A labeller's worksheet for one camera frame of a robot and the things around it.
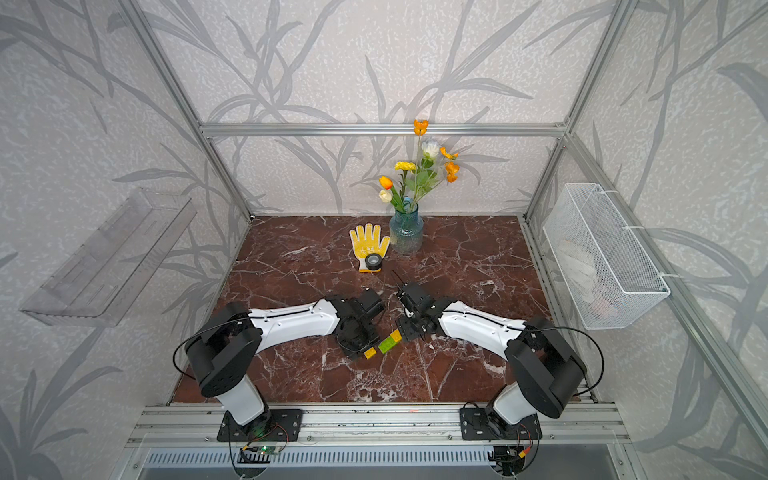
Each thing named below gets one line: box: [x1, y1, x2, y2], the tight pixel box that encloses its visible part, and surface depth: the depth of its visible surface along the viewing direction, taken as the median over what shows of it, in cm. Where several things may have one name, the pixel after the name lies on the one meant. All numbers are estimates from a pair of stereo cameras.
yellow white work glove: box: [349, 223, 391, 273], surface depth 114 cm
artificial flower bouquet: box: [379, 119, 461, 213], surface depth 97 cm
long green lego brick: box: [378, 336, 397, 354], surface depth 88 cm
